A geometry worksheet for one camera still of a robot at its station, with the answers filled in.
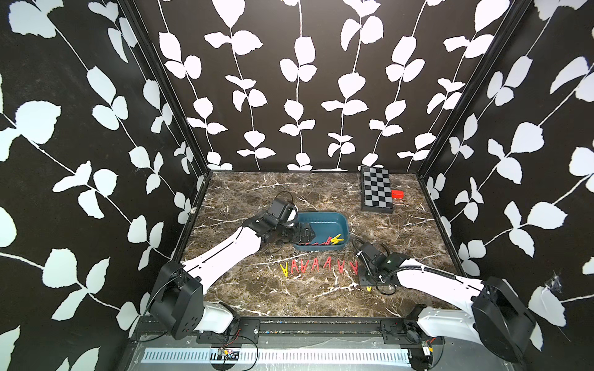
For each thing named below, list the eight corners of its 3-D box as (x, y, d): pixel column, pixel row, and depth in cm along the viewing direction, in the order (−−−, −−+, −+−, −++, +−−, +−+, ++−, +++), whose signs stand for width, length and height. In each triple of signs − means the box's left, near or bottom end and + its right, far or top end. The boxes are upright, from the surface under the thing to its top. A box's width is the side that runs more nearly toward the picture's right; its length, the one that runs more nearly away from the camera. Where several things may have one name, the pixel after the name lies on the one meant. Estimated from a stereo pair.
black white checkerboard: (360, 210, 108) (362, 205, 106) (360, 169, 126) (362, 164, 124) (391, 214, 107) (394, 210, 105) (387, 172, 125) (389, 168, 122)
